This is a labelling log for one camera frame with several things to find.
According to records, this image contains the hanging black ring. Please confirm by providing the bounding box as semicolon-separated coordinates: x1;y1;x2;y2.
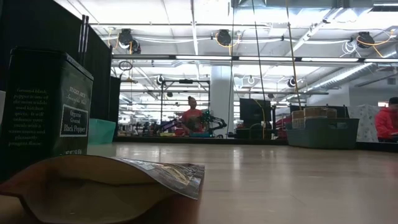
118;60;134;72

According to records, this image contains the black monitor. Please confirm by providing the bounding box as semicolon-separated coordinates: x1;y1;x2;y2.
239;98;272;129

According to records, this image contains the yellow hanging cord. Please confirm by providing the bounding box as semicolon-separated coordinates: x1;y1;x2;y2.
285;0;302;110

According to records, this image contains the teal plastic bin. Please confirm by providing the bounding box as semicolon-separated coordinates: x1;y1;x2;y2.
88;118;117;146

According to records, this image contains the metal gantry frame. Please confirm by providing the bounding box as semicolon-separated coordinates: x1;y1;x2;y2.
156;78;211;125

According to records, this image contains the ceiling reel yellow cable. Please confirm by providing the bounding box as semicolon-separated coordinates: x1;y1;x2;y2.
350;31;376;49

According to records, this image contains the brown kraft paper pouch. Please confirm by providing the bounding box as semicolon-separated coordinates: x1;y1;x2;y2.
0;154;206;224

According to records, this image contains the green black pepper tin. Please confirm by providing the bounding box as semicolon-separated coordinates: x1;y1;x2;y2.
0;46;95;184

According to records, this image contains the horizontal ceiling light beam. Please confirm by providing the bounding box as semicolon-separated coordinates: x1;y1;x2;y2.
111;54;398;64

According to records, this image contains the black hanging cable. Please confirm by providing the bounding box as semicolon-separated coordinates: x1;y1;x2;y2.
251;0;267;103
228;0;235;134

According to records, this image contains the tan spice jar pale label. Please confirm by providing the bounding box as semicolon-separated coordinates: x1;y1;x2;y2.
290;110;305;129

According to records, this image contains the white building column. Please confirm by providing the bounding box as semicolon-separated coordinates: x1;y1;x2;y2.
210;65;235;138

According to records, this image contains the person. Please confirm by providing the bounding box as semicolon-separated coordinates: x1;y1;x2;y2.
374;96;398;143
179;95;206;136

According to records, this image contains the thin black pole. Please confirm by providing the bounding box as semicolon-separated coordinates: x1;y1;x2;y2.
78;14;86;67
83;15;90;68

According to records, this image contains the white floral cloth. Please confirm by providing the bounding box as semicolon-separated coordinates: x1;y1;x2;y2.
346;104;381;143

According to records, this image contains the silver air duct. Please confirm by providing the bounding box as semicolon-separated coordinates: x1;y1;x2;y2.
297;62;398;94

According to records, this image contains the grey plastic bin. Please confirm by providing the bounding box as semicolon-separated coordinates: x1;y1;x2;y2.
285;117;360;150

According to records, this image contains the black curtain partition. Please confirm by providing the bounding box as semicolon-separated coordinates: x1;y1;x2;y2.
0;0;122;122

